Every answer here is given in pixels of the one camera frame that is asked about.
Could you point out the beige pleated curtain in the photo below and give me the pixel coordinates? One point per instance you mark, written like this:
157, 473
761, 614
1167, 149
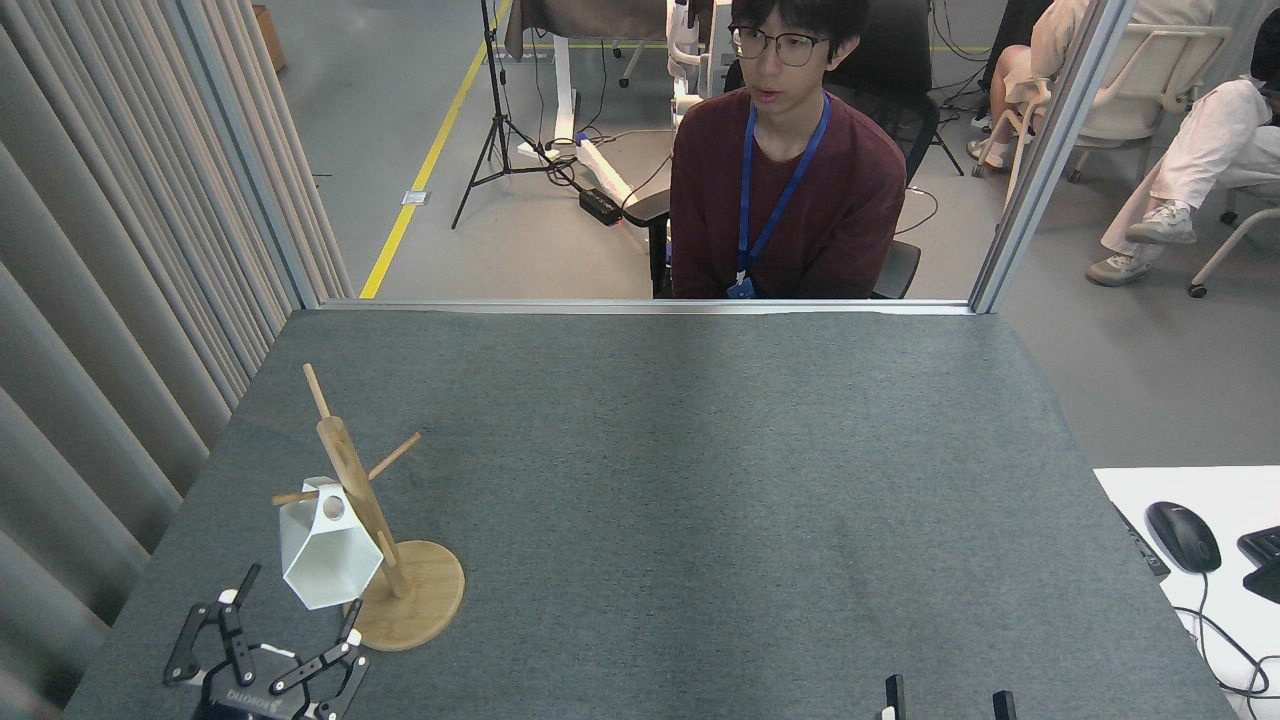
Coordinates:
100, 250

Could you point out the dark brown desk top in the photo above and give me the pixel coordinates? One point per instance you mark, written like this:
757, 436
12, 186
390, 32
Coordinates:
590, 20

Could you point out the white chair on casters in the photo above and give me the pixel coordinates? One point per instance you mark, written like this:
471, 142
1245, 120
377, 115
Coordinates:
1235, 235

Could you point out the small floor socket plate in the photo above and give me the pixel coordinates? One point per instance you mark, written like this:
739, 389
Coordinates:
416, 198

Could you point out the black keyboard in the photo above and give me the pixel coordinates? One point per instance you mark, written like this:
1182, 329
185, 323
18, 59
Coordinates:
1263, 560

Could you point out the white stand on wheels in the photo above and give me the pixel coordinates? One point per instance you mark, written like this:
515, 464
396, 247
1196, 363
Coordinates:
700, 40

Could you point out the black tripod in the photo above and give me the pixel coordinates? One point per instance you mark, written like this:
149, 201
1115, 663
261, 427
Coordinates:
497, 100

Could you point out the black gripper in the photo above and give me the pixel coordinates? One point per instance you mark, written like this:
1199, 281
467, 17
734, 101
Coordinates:
245, 698

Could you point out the black office chair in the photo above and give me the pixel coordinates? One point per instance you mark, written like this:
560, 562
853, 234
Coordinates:
895, 60

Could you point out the person in white trousers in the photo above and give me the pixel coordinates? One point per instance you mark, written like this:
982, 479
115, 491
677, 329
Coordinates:
1200, 150

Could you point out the silver frame rail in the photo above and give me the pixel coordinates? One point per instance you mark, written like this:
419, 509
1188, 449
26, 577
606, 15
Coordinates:
640, 306

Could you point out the cardboard box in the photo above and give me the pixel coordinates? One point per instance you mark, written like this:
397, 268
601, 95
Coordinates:
268, 38

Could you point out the white hexagonal cup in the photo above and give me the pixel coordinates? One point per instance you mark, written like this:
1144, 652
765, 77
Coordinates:
325, 565

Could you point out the black-rimmed glasses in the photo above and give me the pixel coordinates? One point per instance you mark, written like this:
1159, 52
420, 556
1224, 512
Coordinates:
790, 47

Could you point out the black flat device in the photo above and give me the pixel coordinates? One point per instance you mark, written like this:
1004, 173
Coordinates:
1142, 545

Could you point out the black power strip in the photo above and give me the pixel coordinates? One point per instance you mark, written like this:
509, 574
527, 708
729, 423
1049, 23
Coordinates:
600, 206

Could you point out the white armchair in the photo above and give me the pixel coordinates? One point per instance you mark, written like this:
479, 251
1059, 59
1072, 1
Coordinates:
1150, 90

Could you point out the person in beige top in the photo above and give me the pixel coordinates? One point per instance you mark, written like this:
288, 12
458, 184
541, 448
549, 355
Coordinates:
1065, 40

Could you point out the black computer mouse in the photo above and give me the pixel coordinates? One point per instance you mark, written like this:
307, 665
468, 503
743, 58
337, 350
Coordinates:
1182, 535

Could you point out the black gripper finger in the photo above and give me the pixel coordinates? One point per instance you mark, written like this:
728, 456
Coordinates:
895, 698
1004, 706

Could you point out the grey felt table mat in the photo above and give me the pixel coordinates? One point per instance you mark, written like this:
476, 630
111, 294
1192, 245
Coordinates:
700, 480

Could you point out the white side table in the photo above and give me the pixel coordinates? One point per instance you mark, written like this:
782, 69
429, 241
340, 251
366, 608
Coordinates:
1240, 490

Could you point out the wooden cup rack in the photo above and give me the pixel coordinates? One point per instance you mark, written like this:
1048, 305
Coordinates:
420, 600

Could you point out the silver frame post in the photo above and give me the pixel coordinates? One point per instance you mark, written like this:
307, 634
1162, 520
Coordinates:
1050, 150
245, 150

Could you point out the seated person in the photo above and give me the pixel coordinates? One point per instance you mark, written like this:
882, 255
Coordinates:
800, 200

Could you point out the white desk leg frame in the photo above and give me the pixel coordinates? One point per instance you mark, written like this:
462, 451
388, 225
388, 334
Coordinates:
565, 90

